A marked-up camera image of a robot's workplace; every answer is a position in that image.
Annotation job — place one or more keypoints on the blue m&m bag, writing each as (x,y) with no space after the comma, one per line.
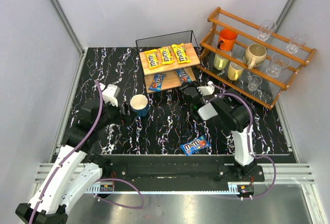
(183,76)
(157,82)
(195,145)

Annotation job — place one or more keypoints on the aluminium rail frame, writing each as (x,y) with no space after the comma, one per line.
(314,203)

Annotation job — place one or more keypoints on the yellow M&M bag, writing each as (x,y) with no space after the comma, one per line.
(152,58)
(181,53)
(166,55)

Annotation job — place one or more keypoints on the wooden cup rack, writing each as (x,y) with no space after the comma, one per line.
(271,88)

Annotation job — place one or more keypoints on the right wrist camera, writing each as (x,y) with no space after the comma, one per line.
(206,90)

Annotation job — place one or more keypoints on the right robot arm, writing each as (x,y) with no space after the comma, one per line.
(235,114)

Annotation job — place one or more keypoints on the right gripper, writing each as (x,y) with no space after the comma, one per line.
(188,90)

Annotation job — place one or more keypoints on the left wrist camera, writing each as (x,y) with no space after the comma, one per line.
(110,94)

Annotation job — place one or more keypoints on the green mug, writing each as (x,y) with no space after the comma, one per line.
(220,62)

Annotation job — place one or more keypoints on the clear glass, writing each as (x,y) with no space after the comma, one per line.
(277,65)
(266,29)
(254,82)
(297,41)

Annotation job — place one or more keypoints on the beige mug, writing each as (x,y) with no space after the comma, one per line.
(254,55)

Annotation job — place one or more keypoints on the blue M&M bag front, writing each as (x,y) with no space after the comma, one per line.
(195,145)

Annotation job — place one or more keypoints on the blue ceramic mug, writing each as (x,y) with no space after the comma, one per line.
(140,104)

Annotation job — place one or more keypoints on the orange mug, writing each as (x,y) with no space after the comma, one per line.
(226,39)

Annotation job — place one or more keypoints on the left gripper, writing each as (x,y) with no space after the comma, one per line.
(124,113)

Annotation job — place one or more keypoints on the clear glass lower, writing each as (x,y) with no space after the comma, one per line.
(254,82)

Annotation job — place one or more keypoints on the clear glass middle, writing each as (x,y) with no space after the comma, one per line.
(277,65)

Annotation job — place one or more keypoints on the yellow mug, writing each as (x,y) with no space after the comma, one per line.
(234,71)

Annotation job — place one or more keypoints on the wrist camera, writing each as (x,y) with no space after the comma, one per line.
(110,94)
(206,90)

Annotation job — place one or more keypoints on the clear glass top right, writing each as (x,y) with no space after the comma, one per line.
(297,41)

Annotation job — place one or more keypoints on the two-tier wood wire shelf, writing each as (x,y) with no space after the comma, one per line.
(171,79)

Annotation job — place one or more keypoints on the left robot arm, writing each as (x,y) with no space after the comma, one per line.
(75,169)

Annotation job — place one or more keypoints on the clear glass top left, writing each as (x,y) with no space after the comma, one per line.
(266,29)

